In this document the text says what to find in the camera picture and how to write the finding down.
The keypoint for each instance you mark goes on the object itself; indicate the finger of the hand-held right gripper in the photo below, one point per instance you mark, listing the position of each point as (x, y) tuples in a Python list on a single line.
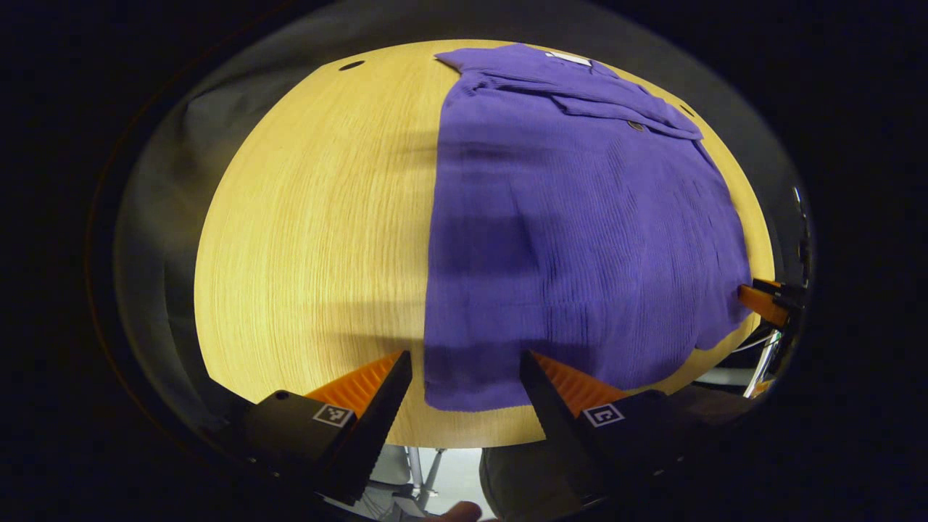
[(761, 301)]

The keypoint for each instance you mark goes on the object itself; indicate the person's dark trousers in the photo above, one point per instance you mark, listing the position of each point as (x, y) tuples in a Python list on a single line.
[(522, 478)]

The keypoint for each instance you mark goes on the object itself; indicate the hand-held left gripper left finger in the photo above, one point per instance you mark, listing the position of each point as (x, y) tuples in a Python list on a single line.
[(373, 428)]

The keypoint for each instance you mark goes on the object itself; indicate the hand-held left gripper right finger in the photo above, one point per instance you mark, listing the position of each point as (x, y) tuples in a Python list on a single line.
[(558, 435)]

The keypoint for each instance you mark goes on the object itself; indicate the metal table leg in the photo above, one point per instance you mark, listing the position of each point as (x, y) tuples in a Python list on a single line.
[(417, 464)]

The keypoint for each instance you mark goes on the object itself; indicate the purple shirt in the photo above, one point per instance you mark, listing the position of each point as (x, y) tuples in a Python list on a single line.
[(580, 254)]

